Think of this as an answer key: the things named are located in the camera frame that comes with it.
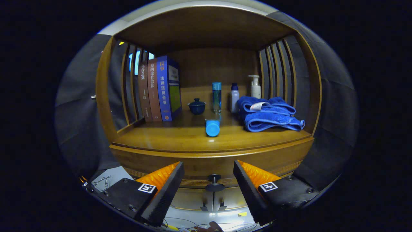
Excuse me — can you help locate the dark brown book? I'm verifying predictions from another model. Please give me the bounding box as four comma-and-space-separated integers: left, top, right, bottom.
138, 61, 153, 122

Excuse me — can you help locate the wooden cabinet door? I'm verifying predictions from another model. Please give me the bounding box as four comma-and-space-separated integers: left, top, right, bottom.
171, 188, 213, 211
213, 188, 248, 210

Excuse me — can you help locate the wooden cabinet with slatted hutch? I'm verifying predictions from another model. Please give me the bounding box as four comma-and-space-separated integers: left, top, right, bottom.
95, 6, 323, 213

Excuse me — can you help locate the wooden countertop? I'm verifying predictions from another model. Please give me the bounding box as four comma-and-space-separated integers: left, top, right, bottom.
111, 110, 314, 153

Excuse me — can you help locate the tangle of floor cables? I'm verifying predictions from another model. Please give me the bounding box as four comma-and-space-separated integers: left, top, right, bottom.
90, 176, 113, 192

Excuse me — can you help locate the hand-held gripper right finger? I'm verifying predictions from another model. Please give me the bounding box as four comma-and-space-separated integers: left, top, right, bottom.
233, 159, 321, 226

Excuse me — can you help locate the thick blue book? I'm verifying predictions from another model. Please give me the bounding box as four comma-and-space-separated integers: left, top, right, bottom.
156, 55, 182, 122

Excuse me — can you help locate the blue lidded teacup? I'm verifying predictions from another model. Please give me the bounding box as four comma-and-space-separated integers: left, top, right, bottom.
188, 98, 206, 115

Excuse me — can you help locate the folded blue towel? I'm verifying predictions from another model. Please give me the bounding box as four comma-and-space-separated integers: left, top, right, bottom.
237, 96, 305, 132

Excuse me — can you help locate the reddish brown book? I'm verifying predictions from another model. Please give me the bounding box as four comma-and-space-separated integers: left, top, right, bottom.
147, 59, 163, 122

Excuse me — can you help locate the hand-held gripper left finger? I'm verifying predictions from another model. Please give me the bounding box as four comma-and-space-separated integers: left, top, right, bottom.
102, 161, 185, 227

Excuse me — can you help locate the wooden drawer with black knob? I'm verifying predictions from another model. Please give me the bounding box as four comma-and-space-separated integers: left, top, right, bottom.
109, 137, 315, 194

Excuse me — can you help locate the white bottle with blue cap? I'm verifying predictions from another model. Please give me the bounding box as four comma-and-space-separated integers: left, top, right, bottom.
230, 83, 240, 114

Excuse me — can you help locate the white pump bottle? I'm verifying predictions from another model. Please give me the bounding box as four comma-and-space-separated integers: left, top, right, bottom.
248, 75, 261, 99

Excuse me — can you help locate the blue squeeze tube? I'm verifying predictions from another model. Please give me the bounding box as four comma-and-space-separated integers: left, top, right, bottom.
205, 119, 221, 137

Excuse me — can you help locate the tall blue glass bottle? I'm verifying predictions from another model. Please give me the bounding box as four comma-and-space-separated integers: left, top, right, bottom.
212, 82, 222, 114

